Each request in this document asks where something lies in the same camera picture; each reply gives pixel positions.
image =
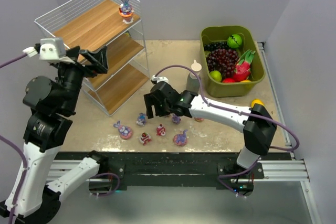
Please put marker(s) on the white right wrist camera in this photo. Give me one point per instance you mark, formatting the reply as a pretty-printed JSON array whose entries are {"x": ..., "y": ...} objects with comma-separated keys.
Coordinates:
[{"x": 156, "y": 79}]

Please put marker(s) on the dark blue grape bunch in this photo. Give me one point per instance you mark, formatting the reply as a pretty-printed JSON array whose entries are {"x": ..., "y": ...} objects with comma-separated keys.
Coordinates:
[{"x": 216, "y": 46}]

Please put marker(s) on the green apple toy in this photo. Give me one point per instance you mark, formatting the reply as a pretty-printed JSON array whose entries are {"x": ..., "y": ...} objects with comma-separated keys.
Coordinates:
[{"x": 216, "y": 75}]

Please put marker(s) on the small purple bunny strawberry toy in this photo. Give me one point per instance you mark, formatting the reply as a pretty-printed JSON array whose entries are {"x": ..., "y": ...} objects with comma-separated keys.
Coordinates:
[{"x": 176, "y": 119}]

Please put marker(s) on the pink bear cake slice toy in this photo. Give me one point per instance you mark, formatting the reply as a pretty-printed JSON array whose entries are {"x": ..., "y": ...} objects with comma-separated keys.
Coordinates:
[{"x": 145, "y": 138}]

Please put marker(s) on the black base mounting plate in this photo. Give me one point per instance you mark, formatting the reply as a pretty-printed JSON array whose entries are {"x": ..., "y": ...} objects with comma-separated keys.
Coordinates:
[{"x": 122, "y": 170}]

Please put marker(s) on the pink bear donut strawberry toy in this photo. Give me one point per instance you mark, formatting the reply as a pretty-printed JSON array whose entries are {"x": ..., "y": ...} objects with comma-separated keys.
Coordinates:
[{"x": 199, "y": 119}]

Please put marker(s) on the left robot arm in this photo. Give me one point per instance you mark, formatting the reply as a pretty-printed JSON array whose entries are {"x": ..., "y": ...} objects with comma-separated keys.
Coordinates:
[{"x": 52, "y": 102}]

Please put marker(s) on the green round melon toy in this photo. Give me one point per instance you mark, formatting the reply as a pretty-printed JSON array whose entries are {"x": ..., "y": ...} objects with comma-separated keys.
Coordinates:
[{"x": 234, "y": 41}]

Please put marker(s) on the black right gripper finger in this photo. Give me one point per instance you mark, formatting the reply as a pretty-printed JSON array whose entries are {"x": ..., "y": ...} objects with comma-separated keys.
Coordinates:
[
  {"x": 160, "y": 110},
  {"x": 149, "y": 103}
]

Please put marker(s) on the dark red grape bunch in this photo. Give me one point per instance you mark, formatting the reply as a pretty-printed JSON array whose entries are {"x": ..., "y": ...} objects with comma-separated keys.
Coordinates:
[{"x": 222, "y": 60}]

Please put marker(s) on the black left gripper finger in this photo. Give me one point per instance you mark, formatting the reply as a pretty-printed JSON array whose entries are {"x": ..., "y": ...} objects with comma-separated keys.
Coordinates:
[
  {"x": 98, "y": 60},
  {"x": 72, "y": 55}
]

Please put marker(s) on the red apple toy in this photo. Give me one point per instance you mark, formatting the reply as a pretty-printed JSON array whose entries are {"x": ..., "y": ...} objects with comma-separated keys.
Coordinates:
[{"x": 228, "y": 80}]

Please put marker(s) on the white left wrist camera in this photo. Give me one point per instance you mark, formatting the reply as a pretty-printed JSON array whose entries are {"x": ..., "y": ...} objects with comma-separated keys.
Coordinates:
[{"x": 51, "y": 50}]

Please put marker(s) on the bunny on pink donut toy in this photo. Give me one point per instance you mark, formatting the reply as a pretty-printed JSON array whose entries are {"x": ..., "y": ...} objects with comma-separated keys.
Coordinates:
[{"x": 125, "y": 132}]

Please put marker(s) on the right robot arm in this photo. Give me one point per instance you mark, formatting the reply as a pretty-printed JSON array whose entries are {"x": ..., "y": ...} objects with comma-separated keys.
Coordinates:
[{"x": 254, "y": 123}]

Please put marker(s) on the yellow mango toy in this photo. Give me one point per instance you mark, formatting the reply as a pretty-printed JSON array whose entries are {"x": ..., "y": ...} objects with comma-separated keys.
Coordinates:
[{"x": 256, "y": 101}]

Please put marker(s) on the purple bunny pink donut toy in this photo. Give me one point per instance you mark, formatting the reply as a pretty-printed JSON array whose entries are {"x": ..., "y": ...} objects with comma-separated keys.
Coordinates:
[{"x": 180, "y": 139}]

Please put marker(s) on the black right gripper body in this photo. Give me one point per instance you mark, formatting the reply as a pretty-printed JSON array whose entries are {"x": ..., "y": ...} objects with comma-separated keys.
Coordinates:
[{"x": 156, "y": 100}]

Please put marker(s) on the pink dragon fruit toy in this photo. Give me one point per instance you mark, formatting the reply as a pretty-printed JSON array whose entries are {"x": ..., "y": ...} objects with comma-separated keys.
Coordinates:
[{"x": 242, "y": 68}]

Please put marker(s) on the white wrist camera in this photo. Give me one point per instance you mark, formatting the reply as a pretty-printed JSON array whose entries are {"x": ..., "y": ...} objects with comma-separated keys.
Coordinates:
[
  {"x": 51, "y": 50},
  {"x": 156, "y": 79}
]

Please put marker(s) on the spray bottle white cap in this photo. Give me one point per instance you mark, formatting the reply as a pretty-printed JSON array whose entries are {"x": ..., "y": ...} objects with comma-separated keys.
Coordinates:
[{"x": 192, "y": 83}]

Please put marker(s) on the white wire wooden shelf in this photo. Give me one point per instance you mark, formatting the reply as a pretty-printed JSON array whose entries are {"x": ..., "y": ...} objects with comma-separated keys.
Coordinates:
[{"x": 92, "y": 24}]

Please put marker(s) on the purple bunny with tube toy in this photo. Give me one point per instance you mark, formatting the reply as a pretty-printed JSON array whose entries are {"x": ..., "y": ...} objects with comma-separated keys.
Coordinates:
[{"x": 141, "y": 120}]

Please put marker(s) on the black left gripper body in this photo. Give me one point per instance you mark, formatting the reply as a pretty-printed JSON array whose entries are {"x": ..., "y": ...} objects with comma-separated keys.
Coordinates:
[{"x": 85, "y": 63}]

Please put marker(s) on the green plastic fruit bin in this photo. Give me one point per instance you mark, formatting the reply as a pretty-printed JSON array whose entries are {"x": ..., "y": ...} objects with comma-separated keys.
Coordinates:
[{"x": 221, "y": 33}]

